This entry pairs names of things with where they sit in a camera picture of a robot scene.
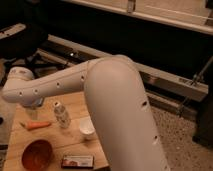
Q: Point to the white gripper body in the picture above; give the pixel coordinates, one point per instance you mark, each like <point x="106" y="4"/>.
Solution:
<point x="33" y="104"/>

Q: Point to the orange pepper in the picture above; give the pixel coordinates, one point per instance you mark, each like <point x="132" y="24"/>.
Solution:
<point x="35" y="125"/>

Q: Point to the small printed box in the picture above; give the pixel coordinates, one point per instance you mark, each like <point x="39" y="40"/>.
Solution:
<point x="77" y="161"/>

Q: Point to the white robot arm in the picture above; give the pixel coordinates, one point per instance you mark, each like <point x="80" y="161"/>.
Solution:
<point x="116" y="101"/>

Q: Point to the clear plastic bottle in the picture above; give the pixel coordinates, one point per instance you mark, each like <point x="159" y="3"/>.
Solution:
<point x="61" y="115"/>

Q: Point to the black office chair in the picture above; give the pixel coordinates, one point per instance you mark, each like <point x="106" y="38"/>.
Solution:
<point x="21" y="41"/>

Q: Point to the long metal rail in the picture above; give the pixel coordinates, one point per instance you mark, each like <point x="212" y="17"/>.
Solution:
<point x="166" y="90"/>

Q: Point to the orange ceramic bowl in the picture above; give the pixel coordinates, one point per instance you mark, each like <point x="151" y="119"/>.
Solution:
<point x="37" y="155"/>

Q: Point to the wooden folding table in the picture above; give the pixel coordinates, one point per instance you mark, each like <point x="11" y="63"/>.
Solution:
<point x="63" y="141"/>

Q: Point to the white paper cup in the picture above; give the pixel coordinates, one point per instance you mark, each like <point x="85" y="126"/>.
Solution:
<point x="86" y="128"/>

